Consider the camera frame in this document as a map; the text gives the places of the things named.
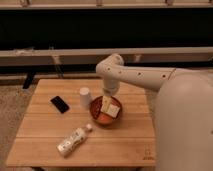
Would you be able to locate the white plastic bottle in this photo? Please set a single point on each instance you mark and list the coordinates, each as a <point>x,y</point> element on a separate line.
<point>67,145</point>

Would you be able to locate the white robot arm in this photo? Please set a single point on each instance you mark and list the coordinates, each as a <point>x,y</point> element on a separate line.
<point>183,116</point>

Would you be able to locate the black rectangular eraser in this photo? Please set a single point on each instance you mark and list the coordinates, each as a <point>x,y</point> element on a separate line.
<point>60,104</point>

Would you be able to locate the brown wooden bowl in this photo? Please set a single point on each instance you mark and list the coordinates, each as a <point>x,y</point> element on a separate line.
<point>103,118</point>

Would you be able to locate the white paper cup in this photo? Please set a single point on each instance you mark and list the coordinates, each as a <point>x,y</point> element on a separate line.
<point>85,97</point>

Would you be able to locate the grey metal rail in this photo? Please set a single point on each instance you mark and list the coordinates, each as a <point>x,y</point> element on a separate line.
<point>25,57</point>

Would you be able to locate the black rail support leg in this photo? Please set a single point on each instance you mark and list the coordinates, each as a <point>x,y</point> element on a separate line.
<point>28,80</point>

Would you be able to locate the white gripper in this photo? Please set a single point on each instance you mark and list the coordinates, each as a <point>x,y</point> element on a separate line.
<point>110,88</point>

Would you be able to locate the white box in bowl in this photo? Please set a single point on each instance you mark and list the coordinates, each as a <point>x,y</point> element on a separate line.
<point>113,110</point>

